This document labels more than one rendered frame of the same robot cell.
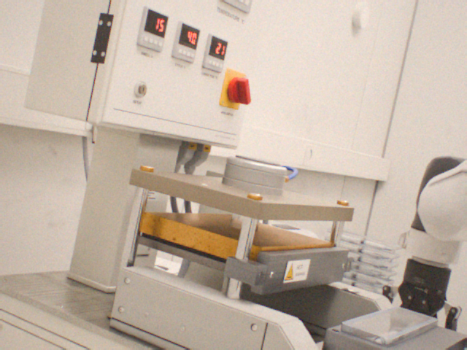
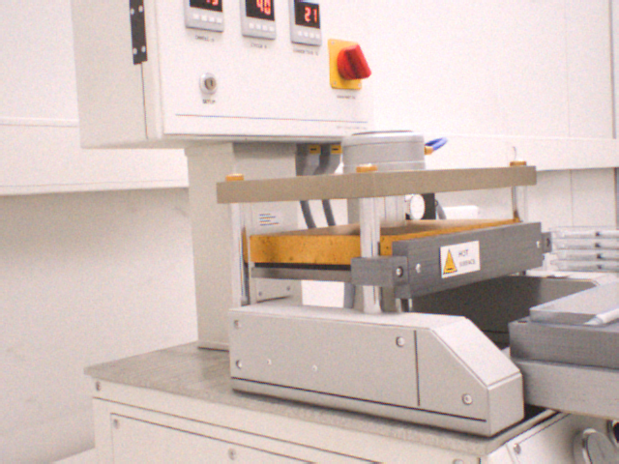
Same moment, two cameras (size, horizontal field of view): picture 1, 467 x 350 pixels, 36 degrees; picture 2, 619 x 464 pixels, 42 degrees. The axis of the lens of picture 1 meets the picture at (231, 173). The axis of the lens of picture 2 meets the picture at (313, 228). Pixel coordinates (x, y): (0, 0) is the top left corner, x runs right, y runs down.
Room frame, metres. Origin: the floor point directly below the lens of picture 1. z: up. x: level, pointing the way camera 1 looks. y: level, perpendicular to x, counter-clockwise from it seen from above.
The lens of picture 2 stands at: (0.15, -0.10, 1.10)
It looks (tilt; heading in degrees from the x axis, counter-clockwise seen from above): 3 degrees down; 11
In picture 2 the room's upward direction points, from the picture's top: 3 degrees counter-clockwise
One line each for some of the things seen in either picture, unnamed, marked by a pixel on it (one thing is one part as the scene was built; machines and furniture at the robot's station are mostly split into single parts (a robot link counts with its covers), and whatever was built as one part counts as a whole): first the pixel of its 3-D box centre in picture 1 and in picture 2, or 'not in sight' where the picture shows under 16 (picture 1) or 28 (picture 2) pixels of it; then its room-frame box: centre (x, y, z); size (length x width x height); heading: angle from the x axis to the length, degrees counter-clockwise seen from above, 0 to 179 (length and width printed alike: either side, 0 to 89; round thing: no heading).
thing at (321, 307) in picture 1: (324, 306); (531, 306); (1.00, -0.17, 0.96); 0.26 x 0.05 x 0.07; 59
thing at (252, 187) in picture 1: (235, 203); (371, 200); (0.96, -0.01, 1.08); 0.31 x 0.24 x 0.13; 149
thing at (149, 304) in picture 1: (215, 329); (359, 359); (0.77, -0.02, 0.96); 0.25 x 0.05 x 0.07; 59
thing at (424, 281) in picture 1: (423, 289); not in sight; (1.23, -0.36, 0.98); 0.08 x 0.08 x 0.09
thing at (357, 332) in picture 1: (391, 330); (615, 307); (0.81, -0.21, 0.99); 0.18 x 0.06 x 0.02; 149
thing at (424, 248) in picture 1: (427, 244); not in sight; (1.25, -0.36, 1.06); 0.13 x 0.12 x 0.05; 143
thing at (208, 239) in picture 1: (248, 222); (392, 217); (0.93, -0.03, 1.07); 0.22 x 0.17 x 0.10; 149
